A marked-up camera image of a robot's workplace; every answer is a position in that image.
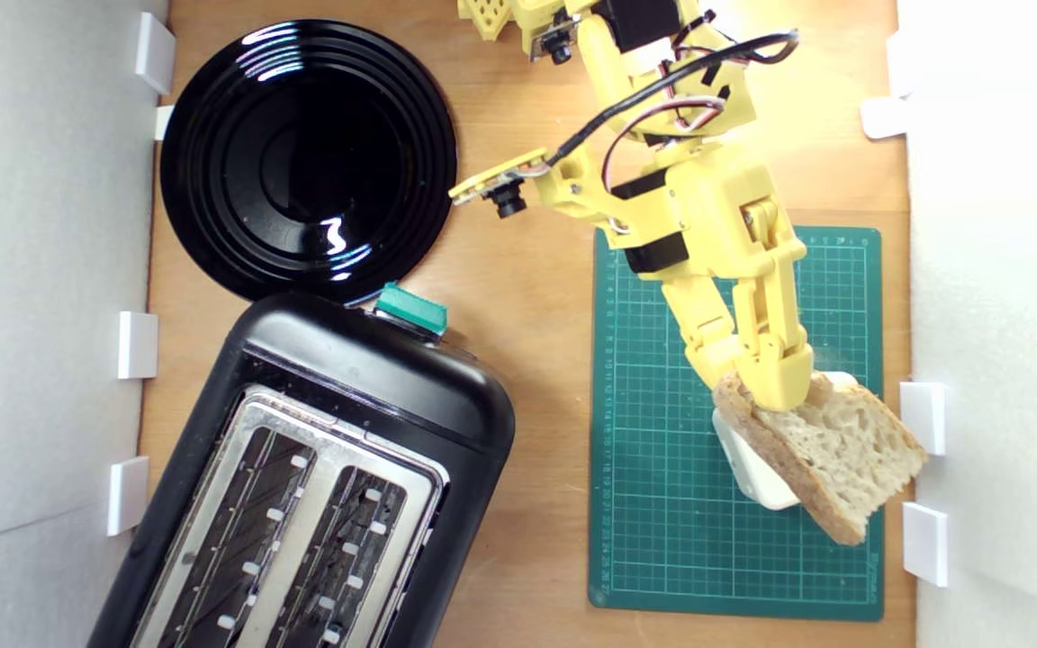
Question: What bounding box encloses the brown bread slice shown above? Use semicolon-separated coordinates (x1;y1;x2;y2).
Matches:
712;369;930;547

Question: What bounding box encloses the green toaster lever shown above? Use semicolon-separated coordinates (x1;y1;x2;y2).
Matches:
373;282;449;338

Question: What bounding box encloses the black two-slot toaster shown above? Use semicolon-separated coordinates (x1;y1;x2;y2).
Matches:
86;290;517;648

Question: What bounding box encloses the white block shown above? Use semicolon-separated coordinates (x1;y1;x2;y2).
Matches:
710;370;861;512

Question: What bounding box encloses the green cutting mat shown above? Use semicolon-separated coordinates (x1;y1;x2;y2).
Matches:
588;223;885;622

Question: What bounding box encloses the black plate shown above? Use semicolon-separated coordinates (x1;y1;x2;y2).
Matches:
159;18;458;307

